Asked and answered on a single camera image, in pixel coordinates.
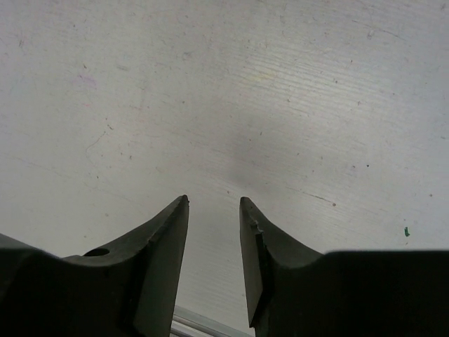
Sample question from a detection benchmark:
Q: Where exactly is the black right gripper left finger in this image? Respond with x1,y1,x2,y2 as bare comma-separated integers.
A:
1,195,189,336

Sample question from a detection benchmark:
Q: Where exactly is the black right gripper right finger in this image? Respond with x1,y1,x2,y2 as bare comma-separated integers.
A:
239,197,448,336

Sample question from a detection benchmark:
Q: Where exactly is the aluminium frame rail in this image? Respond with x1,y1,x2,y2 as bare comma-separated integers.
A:
170,305,255,337

